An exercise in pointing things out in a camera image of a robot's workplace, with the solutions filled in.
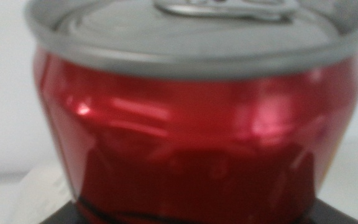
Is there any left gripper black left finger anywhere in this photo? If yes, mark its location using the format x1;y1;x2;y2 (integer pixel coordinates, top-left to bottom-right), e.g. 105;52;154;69
39;200;85;224

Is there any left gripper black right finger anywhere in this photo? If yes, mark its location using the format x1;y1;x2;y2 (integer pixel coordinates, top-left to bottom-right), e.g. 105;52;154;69
308;198;358;224

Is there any red soda can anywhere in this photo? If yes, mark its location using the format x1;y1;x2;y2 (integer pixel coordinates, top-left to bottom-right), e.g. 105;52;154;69
23;0;358;224

